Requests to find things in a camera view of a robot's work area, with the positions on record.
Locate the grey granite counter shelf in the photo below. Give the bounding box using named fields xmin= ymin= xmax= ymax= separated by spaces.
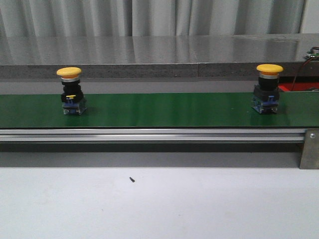
xmin=0 ymin=33 xmax=319 ymax=79

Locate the red and black wire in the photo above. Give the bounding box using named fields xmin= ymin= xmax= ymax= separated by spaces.
xmin=291 ymin=46 xmax=319 ymax=92

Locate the yellow mushroom push button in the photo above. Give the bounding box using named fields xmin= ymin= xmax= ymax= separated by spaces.
xmin=252 ymin=64 xmax=284 ymax=114
xmin=56 ymin=67 xmax=87 ymax=115

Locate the green conveyor belt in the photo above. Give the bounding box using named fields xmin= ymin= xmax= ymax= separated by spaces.
xmin=0 ymin=92 xmax=319 ymax=128

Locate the grey pleated curtain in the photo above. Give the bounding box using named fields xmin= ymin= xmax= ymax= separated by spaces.
xmin=0 ymin=0 xmax=306 ymax=37

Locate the small green circuit board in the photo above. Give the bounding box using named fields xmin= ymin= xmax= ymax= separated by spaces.
xmin=304 ymin=51 xmax=319 ymax=60

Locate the steel conveyor support bracket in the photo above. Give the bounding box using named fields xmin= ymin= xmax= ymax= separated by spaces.
xmin=300 ymin=129 xmax=319 ymax=169

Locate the aluminium conveyor side rail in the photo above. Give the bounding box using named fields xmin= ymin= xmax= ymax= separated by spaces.
xmin=0 ymin=128 xmax=306 ymax=142

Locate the red plastic tray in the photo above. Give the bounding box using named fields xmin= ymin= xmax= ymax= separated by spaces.
xmin=279 ymin=76 xmax=319 ymax=92

